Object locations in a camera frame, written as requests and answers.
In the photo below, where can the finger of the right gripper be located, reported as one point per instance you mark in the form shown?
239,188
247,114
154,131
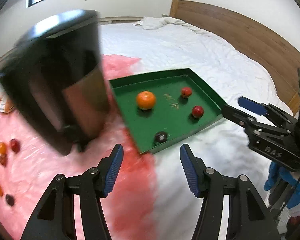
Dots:
245,120
271,112

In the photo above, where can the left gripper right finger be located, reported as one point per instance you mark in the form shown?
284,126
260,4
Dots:
248,216

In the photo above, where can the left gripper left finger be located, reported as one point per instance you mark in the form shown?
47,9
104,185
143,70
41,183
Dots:
54,218

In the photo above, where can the large orange mandarin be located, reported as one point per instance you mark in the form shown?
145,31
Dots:
146,100

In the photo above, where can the blue gloved hand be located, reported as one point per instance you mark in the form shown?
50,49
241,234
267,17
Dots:
291,178

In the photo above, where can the dark plum on sheet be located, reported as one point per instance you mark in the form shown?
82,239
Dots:
9,200

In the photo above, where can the wooden headboard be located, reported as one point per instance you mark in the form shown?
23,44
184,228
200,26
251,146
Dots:
251,38

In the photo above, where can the red fruit near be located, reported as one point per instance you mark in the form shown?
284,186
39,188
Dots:
197,112

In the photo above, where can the pink plastic sheet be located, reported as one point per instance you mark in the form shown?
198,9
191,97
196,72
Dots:
129,208

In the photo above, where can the red fruit far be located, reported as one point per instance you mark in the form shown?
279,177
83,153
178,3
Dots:
186,92

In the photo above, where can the dark red fruit on sheet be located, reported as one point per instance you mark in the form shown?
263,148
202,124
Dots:
3,160

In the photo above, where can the small red fruit on sheet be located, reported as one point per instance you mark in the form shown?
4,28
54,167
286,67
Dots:
15,145

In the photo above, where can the green tray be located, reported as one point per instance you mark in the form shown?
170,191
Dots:
171,113

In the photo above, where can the dark plum front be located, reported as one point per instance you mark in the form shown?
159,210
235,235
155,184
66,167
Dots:
160,137

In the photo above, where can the small orange fruit on sheet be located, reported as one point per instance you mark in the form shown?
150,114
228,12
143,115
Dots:
3,148

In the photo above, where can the white crumpled cloth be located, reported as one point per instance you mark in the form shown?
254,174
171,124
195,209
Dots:
151,23

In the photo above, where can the black steel kettle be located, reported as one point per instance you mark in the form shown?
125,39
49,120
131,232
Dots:
54,78

